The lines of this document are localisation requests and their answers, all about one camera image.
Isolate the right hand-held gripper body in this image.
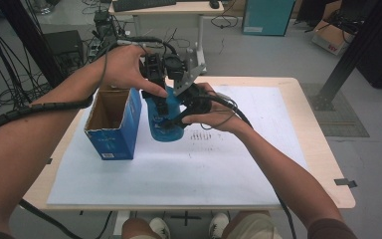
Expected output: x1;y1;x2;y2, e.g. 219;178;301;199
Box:
173;48;213;117

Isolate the blue cardboard box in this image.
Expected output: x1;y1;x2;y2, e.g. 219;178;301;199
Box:
84;87;143;161

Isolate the white office desk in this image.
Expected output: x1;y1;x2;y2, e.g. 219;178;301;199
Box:
108;0;225;75

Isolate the teal cabinet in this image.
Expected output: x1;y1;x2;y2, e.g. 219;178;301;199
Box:
241;0;296;37

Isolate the light wooden table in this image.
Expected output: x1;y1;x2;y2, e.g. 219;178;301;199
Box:
23;76;357;212

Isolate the grey tape piece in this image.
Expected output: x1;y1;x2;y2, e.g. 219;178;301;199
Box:
333;177;358;189

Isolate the black tape cross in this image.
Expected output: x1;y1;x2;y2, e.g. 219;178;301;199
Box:
170;210;202;227

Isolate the person's leg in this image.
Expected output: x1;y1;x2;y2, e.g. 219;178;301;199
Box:
221;210;284;239
121;217;153;239

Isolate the white sheet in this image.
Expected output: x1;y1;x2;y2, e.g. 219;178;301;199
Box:
47;84;309;206

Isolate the black spiral-wrapped cable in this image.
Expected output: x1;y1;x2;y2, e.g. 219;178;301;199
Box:
0;35;177;143

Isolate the black metal stand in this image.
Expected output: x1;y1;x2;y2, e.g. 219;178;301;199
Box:
311;0;382;112

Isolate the black metal post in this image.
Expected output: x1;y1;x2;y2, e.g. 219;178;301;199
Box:
0;0;68;90

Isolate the black hanging cable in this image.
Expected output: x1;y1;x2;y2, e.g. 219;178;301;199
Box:
19;198;113;239

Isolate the person's left leg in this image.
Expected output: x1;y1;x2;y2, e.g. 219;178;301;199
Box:
121;217;153;239

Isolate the person's right hand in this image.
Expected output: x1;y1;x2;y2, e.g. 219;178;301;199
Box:
181;82;252;135

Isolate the dark brown sleeve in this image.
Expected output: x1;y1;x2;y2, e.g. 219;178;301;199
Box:
307;217;360;239

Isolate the person's left hand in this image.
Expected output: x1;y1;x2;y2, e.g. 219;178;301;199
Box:
94;44;169;100

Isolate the black keyboard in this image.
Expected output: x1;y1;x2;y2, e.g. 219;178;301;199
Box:
112;0;178;13

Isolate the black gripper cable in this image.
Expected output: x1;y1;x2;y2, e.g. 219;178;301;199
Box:
198;93;297;239

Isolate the black computer tower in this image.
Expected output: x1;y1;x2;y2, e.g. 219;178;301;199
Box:
44;30;86;68

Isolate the tangle of black floor cables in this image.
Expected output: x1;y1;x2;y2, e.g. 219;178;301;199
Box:
0;18;54;113

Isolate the white shoe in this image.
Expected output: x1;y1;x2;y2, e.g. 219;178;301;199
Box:
208;212;230;239
148;216;171;239

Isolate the brown cardboard box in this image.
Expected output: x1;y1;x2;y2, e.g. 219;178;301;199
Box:
311;19;356;56

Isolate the person's right leg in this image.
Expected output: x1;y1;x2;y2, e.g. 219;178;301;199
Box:
221;210;284;239

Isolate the grey floor mat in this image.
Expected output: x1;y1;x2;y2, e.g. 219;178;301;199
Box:
299;83;371;138

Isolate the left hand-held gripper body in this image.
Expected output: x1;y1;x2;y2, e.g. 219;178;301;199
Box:
140;52;187;89

